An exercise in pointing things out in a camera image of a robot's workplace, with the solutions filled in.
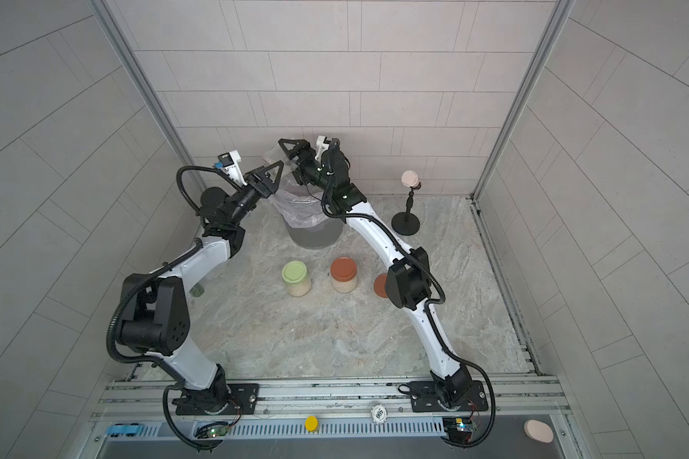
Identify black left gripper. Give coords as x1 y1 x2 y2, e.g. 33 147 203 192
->
227 165 282 231

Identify red jar lid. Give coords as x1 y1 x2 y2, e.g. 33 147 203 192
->
373 273 388 298

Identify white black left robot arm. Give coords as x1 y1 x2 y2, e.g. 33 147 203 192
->
105 156 284 414

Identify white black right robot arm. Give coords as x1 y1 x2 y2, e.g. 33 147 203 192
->
279 138 488 411

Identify green lidded rice jar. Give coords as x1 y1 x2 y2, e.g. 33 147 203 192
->
281 260 312 298

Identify red lidded rice jar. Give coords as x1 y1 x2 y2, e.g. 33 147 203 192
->
330 256 357 294

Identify clear plastic bin liner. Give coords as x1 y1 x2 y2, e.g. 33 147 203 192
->
270 174 344 231

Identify metal mesh waste bin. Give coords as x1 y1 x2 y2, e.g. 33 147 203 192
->
283 220 344 250

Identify small green can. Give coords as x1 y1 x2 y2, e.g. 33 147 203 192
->
189 283 205 298

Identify black microphone stand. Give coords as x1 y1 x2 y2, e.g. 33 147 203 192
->
392 187 420 236

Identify aluminium corner profile left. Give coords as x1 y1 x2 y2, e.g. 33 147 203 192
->
87 0 193 166

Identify aluminium corner profile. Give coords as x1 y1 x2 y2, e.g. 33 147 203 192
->
470 0 575 201
87 0 193 166

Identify yellow round button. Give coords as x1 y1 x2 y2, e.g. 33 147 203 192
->
304 416 320 432

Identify left circuit board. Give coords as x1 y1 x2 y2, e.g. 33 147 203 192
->
194 421 235 440

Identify circuit board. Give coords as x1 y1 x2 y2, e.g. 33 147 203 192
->
194 421 235 440
442 417 478 449

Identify aluminium corner profile right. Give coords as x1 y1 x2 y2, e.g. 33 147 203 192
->
470 0 575 201

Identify right circuit board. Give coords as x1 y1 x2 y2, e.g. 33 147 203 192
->
442 417 478 449

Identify pink round pad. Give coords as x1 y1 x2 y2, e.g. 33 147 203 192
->
524 419 555 444

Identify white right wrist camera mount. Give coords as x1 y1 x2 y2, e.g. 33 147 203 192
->
315 136 340 166

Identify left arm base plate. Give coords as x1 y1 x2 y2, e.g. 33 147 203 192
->
171 384 260 416

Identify aluminium rail frame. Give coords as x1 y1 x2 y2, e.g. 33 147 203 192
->
72 373 588 458

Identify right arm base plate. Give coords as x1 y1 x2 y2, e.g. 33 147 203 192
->
397 381 489 413

